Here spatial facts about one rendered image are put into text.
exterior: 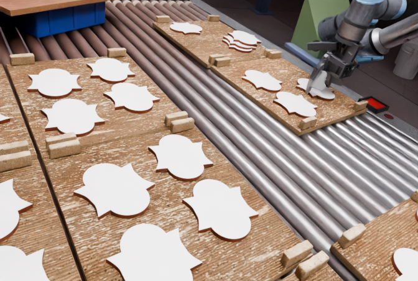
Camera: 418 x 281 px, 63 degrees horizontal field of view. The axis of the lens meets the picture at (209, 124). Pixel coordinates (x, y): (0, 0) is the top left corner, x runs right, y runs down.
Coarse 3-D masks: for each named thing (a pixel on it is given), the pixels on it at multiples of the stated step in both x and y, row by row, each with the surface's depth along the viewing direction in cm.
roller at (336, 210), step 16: (144, 32) 136; (160, 48) 126; (176, 64) 117; (192, 80) 110; (208, 96) 103; (224, 112) 98; (240, 128) 93; (256, 144) 89; (272, 160) 85; (288, 160) 83; (288, 176) 81; (304, 176) 79; (320, 192) 76; (336, 208) 73; (352, 224) 70
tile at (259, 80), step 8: (248, 72) 116; (256, 72) 117; (248, 80) 111; (256, 80) 112; (264, 80) 113; (272, 80) 114; (256, 88) 108; (264, 88) 109; (272, 88) 109; (280, 88) 110
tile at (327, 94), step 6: (300, 78) 120; (300, 84) 116; (306, 84) 117; (312, 90) 113; (318, 90) 114; (324, 90) 115; (330, 90) 116; (312, 96) 110; (318, 96) 111; (324, 96) 111; (330, 96) 112
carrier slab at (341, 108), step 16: (240, 64) 123; (256, 64) 126; (272, 64) 129; (288, 64) 132; (224, 80) 113; (240, 80) 112; (288, 80) 119; (256, 96) 104; (272, 96) 106; (304, 96) 111; (336, 96) 115; (272, 112) 99; (320, 112) 104; (336, 112) 106; (352, 112) 108; (288, 128) 95
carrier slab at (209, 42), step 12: (156, 24) 141; (168, 24) 144; (204, 24) 153; (216, 24) 156; (168, 36) 135; (180, 36) 135; (192, 36) 138; (204, 36) 140; (216, 36) 143; (192, 48) 127; (204, 48) 129; (216, 48) 131; (264, 48) 141; (204, 60) 120; (240, 60) 126
